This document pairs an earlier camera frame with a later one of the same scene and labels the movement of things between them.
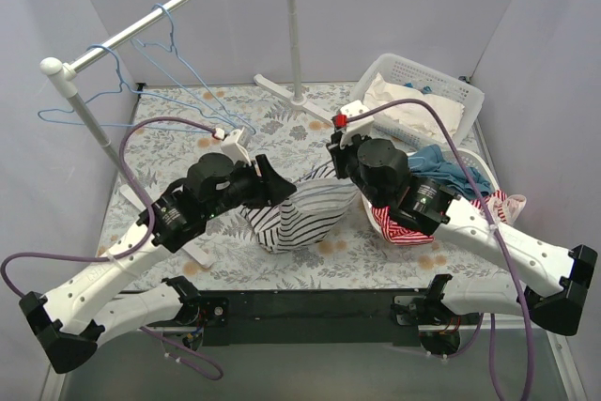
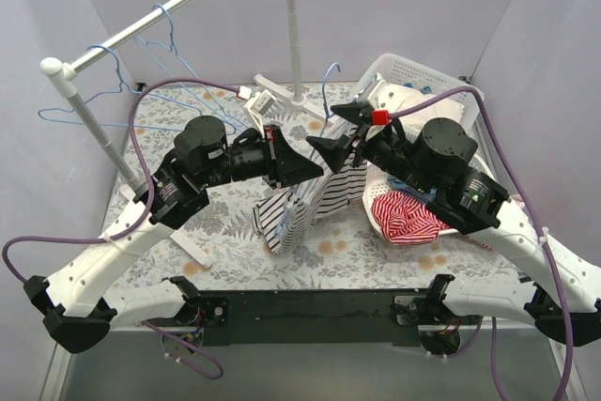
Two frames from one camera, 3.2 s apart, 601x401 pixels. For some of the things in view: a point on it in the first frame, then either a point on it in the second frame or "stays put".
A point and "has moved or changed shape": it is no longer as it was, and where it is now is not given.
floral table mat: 170,125 stays put
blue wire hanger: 311,173 has moved or changed shape
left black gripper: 256,180 -> 273,155
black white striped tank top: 320,203 has moved or changed shape
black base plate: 332,316 stays put
